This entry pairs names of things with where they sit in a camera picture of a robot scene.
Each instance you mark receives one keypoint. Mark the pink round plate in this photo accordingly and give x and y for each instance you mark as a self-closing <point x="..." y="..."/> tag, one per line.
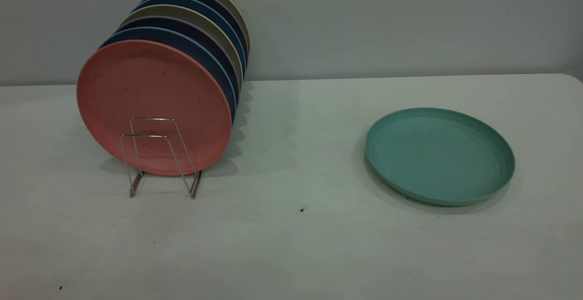
<point x="150" y="90"/>

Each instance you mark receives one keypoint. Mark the navy plate light-blue rim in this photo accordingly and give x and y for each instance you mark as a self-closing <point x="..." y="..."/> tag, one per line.
<point x="205" y="54"/>

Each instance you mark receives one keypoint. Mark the teal blue round plate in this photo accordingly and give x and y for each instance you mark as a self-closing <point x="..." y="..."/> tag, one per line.
<point x="205" y="11"/>

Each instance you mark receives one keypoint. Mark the green round plate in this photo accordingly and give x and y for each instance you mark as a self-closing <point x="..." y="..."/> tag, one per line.
<point x="437" y="154"/>

